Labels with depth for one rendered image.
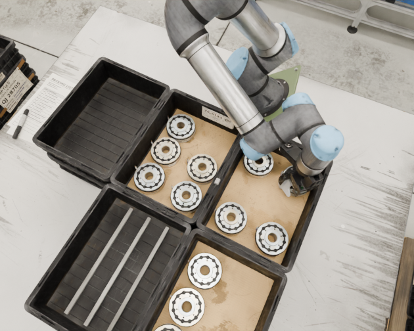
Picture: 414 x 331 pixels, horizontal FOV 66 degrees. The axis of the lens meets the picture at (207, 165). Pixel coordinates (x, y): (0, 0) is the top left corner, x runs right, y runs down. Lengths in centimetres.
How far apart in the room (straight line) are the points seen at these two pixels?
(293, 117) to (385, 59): 205
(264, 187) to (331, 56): 174
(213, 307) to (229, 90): 62
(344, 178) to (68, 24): 231
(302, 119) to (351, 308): 69
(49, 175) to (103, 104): 34
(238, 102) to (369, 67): 198
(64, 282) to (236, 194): 59
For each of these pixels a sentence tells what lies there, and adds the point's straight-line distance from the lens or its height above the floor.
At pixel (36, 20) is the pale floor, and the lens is 302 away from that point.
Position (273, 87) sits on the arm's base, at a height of 88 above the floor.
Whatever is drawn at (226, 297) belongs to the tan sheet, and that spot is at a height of 83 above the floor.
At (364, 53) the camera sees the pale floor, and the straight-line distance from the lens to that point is 282.
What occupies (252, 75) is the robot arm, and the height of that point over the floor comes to 94.
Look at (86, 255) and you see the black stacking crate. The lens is 110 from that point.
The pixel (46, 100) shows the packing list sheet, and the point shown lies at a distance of 155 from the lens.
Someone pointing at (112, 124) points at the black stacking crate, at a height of 83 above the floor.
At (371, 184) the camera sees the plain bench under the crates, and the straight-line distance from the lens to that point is 140.
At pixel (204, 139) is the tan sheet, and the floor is 83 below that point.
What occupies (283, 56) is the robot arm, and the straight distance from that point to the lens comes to 117.
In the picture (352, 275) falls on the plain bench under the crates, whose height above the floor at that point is 70.
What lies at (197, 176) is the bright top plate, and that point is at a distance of 107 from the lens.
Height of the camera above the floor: 186
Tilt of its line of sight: 67 degrees down
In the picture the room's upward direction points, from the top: 3 degrees clockwise
